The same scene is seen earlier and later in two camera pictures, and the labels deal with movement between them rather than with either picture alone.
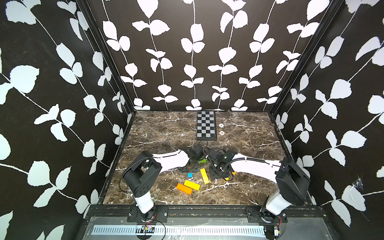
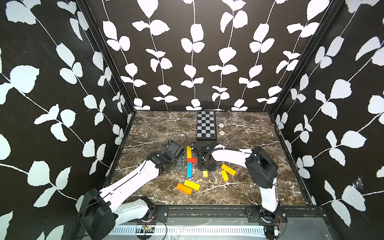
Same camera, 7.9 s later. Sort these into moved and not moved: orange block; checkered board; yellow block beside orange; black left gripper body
Moved: black left gripper body
Not moved: orange block; checkered board; yellow block beside orange
